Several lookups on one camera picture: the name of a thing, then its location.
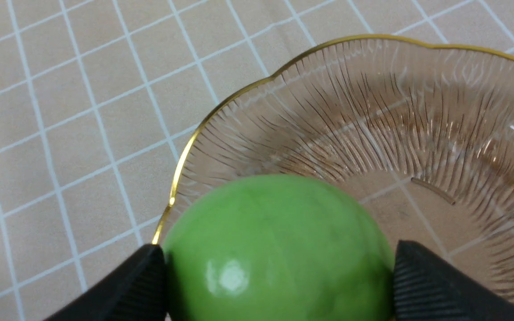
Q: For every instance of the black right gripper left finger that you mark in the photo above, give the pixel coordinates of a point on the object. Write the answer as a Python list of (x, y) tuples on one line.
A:
[(134, 291)]

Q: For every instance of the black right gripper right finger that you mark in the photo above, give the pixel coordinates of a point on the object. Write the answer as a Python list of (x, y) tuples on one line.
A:
[(428, 288)]

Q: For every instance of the green apple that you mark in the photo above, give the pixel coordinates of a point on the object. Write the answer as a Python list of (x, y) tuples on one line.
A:
[(278, 248)]

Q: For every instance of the gold-rimmed glass fruit bowl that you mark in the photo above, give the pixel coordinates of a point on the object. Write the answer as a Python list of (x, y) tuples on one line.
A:
[(402, 124)]

